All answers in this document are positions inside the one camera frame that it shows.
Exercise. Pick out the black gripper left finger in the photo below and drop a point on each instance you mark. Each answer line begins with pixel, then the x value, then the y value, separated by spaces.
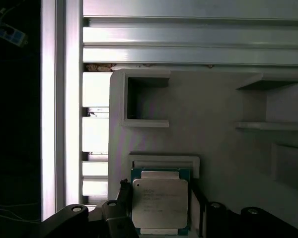
pixel 64 223

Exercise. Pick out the silver CPU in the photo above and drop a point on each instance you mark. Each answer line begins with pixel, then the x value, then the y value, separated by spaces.
pixel 161 198

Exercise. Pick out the grey parts rack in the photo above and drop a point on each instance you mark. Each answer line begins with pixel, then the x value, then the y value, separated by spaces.
pixel 201 136

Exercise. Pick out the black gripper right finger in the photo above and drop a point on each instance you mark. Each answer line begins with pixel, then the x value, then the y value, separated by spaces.
pixel 253 223

